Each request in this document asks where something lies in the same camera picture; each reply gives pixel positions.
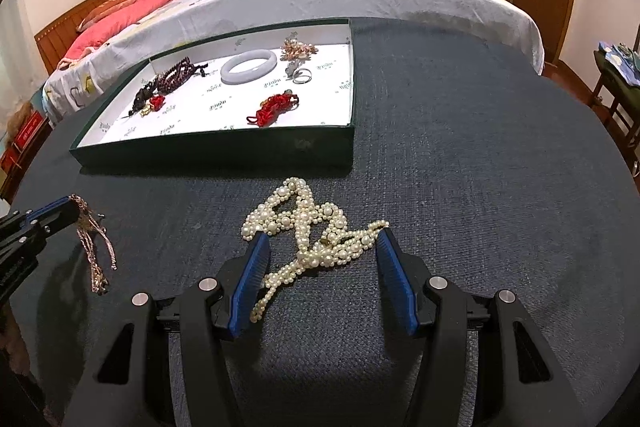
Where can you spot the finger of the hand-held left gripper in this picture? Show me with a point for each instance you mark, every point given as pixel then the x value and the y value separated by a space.
pixel 20 237
pixel 50 209

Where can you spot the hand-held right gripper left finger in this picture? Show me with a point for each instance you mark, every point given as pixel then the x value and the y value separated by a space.
pixel 250 287

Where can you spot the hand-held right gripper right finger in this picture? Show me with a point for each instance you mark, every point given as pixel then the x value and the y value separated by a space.
pixel 395 284

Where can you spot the green jewelry box tray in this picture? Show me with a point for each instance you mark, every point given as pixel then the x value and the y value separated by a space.
pixel 210 149

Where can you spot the small red bead charm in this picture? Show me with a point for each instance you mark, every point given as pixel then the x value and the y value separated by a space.
pixel 156 103

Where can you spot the white jade bangle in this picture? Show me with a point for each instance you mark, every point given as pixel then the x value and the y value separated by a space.
pixel 230 74

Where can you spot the red gift box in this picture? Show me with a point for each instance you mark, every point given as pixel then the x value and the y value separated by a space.
pixel 22 142

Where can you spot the brown teddy bear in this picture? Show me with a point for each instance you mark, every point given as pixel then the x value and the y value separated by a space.
pixel 17 117

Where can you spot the dark grey tablecloth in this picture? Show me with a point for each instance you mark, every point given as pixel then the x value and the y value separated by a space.
pixel 475 207

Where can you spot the wooden headboard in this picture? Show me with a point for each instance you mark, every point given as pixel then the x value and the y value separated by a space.
pixel 65 24

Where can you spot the pink pillow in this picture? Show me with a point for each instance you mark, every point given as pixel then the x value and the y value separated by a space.
pixel 115 24

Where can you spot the orange striped pillow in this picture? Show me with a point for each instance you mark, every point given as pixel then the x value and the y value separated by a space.
pixel 102 9

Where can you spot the gold brooch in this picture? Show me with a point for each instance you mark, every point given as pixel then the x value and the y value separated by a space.
pixel 299 50

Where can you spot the wooden chair with green bag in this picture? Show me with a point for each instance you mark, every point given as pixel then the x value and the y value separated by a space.
pixel 617 82

